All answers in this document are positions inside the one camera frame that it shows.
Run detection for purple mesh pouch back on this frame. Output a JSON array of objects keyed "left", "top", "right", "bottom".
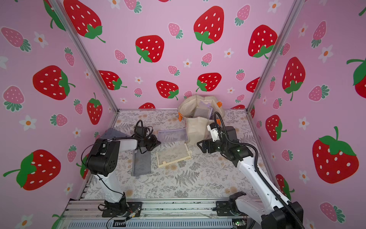
[{"left": 158, "top": 128, "right": 188, "bottom": 143}]

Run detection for purple mesh pouch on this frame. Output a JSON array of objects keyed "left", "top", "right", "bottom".
[
  {"left": 158, "top": 128, "right": 188, "bottom": 143},
  {"left": 193, "top": 102, "right": 213, "bottom": 119}
]

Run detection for yellow-trim pouch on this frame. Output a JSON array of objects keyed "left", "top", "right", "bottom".
[{"left": 156, "top": 143, "right": 192, "bottom": 168}]

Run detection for grey mesh pouch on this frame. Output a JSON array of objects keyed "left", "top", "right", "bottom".
[
  {"left": 132, "top": 150, "right": 151, "bottom": 177},
  {"left": 101, "top": 128, "right": 129, "bottom": 139}
]

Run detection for beige canvas bag orange handles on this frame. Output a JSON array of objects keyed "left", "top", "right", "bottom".
[{"left": 178, "top": 95, "right": 225, "bottom": 146}]

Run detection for purple mesh pouch bottom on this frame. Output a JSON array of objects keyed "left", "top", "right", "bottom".
[{"left": 193, "top": 102, "right": 213, "bottom": 119}]

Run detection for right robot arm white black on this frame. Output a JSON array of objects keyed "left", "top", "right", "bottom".
[{"left": 197, "top": 112, "right": 304, "bottom": 229}]

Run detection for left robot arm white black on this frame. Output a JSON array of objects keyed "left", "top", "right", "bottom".
[{"left": 83, "top": 120, "right": 161, "bottom": 205}]

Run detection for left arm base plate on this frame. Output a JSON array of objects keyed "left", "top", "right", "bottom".
[{"left": 98, "top": 201, "right": 143, "bottom": 218}]

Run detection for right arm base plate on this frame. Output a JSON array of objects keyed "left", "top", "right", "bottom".
[{"left": 215, "top": 200, "right": 254, "bottom": 217}]

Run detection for aluminium frame rail front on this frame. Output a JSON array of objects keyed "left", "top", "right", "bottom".
[{"left": 63, "top": 198, "right": 249, "bottom": 220}]

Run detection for right frame post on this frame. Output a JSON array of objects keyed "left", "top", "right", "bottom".
[{"left": 246, "top": 0, "right": 305, "bottom": 114}]

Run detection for frame post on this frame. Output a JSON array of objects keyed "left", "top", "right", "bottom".
[
  {"left": 246, "top": 0, "right": 305, "bottom": 114},
  {"left": 50, "top": 0, "right": 119, "bottom": 114}
]

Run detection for left frame post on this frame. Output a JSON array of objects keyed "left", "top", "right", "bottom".
[{"left": 50, "top": 0, "right": 119, "bottom": 114}]

